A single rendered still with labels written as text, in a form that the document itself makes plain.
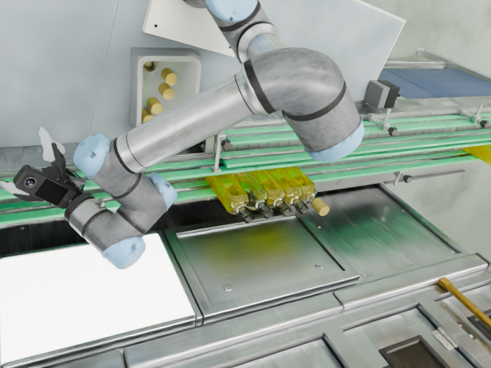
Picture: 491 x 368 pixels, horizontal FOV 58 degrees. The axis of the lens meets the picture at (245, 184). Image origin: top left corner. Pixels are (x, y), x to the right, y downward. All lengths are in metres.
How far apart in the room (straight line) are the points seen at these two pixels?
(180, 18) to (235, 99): 0.58
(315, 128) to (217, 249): 0.60
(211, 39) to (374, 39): 0.62
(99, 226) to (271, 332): 0.48
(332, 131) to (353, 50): 0.88
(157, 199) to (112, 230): 0.10
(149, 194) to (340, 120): 0.39
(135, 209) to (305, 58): 0.43
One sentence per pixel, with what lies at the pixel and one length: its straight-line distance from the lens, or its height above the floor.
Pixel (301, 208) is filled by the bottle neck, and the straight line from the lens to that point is 1.25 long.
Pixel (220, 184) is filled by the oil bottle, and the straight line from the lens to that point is 1.26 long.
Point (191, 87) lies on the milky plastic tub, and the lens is 1.30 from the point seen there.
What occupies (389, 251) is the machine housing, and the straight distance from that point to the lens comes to 1.50.
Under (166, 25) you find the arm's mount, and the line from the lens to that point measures 1.26.
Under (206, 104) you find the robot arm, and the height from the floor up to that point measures 1.32.
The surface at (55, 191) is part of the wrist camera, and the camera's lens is 0.95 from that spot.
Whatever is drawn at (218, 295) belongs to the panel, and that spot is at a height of 1.26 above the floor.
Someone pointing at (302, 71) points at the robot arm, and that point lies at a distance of 0.71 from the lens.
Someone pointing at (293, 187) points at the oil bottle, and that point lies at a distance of 1.30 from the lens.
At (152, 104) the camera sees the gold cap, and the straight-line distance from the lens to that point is 1.29.
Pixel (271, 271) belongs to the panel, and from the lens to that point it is 1.22.
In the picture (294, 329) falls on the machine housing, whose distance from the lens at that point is 1.13.
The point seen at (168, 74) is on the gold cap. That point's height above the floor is 0.81.
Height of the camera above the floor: 1.95
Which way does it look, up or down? 47 degrees down
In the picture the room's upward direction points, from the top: 141 degrees clockwise
